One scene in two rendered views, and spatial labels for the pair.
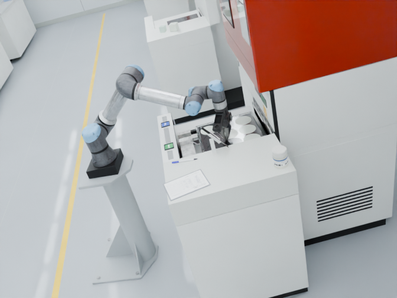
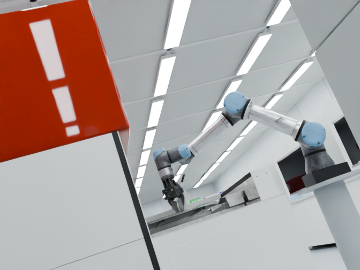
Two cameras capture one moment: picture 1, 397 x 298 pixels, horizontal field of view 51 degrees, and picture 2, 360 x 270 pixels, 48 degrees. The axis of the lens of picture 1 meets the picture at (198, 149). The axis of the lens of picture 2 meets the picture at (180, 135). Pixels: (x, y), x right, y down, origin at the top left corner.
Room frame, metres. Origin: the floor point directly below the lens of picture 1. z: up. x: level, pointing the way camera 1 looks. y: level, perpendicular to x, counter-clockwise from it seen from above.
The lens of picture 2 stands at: (4.10, -0.56, 0.74)
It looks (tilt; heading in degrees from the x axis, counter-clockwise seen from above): 15 degrees up; 166
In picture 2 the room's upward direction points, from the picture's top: 20 degrees counter-clockwise
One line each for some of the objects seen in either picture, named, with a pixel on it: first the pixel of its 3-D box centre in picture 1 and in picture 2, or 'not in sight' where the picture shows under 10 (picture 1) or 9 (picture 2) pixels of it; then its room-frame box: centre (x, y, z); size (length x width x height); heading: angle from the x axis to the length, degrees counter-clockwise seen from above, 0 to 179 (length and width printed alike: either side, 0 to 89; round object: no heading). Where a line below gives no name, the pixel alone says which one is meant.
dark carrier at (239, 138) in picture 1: (230, 133); (177, 217); (2.06, -0.20, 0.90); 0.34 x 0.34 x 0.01; 0
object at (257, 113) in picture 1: (263, 123); not in sight; (2.07, -0.41, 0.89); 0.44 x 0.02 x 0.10; 0
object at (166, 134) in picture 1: (170, 145); (246, 194); (2.12, 0.16, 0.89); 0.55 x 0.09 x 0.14; 0
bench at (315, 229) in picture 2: not in sight; (323, 184); (-2.45, 3.23, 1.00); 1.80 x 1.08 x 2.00; 0
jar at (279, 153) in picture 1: (280, 156); not in sight; (1.57, -0.37, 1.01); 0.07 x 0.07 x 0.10
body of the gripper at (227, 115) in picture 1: (223, 115); (170, 187); (2.02, -0.18, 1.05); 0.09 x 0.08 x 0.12; 151
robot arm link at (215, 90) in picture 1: (216, 91); (162, 159); (2.01, -0.17, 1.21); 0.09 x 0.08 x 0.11; 68
